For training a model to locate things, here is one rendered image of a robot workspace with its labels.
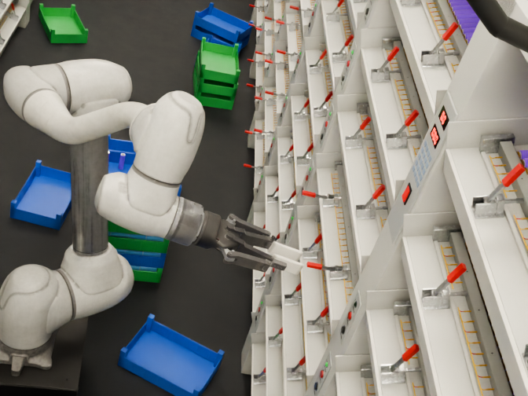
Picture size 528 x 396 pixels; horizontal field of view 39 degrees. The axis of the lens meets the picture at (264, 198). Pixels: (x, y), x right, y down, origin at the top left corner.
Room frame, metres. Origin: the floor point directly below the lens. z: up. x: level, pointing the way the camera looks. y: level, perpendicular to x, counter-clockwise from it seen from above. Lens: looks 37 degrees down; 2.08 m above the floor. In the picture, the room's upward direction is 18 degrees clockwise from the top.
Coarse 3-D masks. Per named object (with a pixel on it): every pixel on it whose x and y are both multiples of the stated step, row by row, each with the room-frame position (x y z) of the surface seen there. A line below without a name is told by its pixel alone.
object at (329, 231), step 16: (320, 160) 1.71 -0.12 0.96; (336, 160) 1.72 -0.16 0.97; (320, 176) 1.68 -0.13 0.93; (320, 192) 1.61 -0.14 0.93; (320, 208) 1.54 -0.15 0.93; (336, 208) 1.55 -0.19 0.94; (336, 224) 1.49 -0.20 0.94; (336, 240) 1.42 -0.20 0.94; (336, 256) 1.37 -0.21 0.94; (336, 288) 1.26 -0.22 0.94; (336, 304) 1.21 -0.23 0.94; (336, 320) 1.12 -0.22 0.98
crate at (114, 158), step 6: (108, 150) 2.12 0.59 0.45; (114, 156) 2.13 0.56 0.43; (126, 156) 2.14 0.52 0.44; (132, 156) 2.15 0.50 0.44; (108, 162) 2.12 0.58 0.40; (114, 162) 2.13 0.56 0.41; (126, 162) 2.14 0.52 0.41; (132, 162) 2.15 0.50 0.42; (108, 168) 2.09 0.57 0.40; (114, 168) 2.10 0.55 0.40; (126, 168) 2.12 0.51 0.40; (180, 186) 2.02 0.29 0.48; (180, 192) 2.01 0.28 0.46
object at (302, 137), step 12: (300, 84) 2.40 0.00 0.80; (300, 96) 2.40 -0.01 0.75; (300, 108) 2.32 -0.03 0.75; (300, 120) 2.24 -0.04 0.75; (300, 132) 2.17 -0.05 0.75; (300, 144) 2.10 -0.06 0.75; (312, 144) 1.99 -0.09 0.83; (300, 156) 1.99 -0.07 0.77; (300, 168) 1.96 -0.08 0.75; (300, 180) 1.90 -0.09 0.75
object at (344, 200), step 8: (344, 184) 1.62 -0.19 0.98; (336, 192) 1.60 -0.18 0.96; (344, 192) 1.58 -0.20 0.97; (344, 200) 1.55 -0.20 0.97; (344, 208) 1.52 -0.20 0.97; (336, 216) 1.50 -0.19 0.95; (344, 216) 1.49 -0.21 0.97; (344, 224) 1.47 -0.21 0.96; (352, 232) 1.43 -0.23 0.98; (352, 240) 1.40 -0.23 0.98; (352, 248) 1.37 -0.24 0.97; (344, 256) 1.36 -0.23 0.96; (352, 256) 1.35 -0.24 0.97; (352, 264) 1.32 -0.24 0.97; (352, 272) 1.29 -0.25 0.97; (344, 280) 1.28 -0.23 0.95; (352, 280) 1.27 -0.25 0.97
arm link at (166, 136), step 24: (48, 96) 1.42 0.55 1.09; (168, 96) 1.19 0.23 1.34; (192, 96) 1.23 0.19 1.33; (48, 120) 1.35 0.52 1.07; (72, 120) 1.32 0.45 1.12; (96, 120) 1.27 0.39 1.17; (120, 120) 1.24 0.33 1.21; (144, 120) 1.17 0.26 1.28; (168, 120) 1.15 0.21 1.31; (192, 120) 1.16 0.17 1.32; (72, 144) 1.32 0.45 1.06; (144, 144) 1.13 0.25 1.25; (168, 144) 1.13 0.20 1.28; (192, 144) 1.15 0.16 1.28; (144, 168) 1.11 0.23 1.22; (168, 168) 1.11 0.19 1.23
